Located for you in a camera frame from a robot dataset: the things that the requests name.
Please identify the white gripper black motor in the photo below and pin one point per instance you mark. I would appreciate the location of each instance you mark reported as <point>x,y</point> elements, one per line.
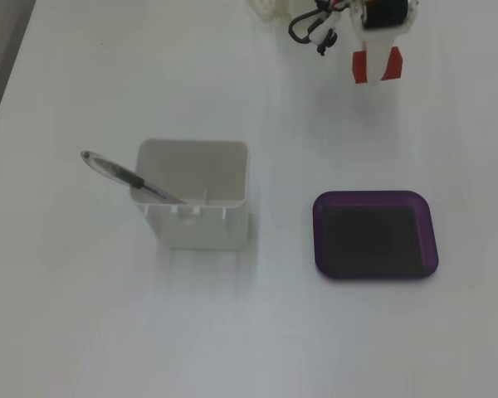
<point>377,53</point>

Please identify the white plastic box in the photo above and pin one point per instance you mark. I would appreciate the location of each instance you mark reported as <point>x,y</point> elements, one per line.
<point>232,228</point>

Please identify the clear black ballpoint pen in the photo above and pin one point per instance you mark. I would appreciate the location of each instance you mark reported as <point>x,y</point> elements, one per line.
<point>126,174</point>

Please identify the purple square tray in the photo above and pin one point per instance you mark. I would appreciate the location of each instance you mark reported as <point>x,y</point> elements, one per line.
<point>375,236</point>

